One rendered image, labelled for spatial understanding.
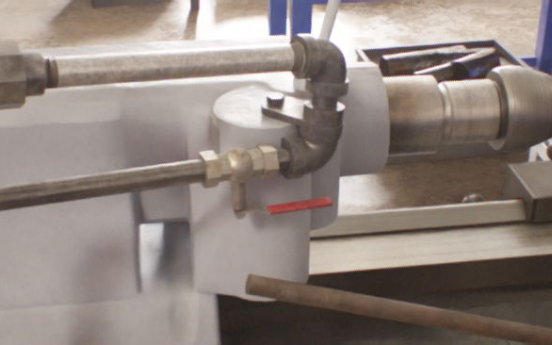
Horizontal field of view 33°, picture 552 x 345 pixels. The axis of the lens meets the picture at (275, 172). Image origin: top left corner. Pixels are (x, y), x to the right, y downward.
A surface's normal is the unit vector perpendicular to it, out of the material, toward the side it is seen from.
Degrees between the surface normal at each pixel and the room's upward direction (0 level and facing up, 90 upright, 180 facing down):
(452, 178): 0
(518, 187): 90
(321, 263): 0
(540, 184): 0
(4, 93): 101
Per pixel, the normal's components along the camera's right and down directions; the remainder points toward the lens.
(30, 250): 0.14, 0.15
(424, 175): 0.00, -0.87
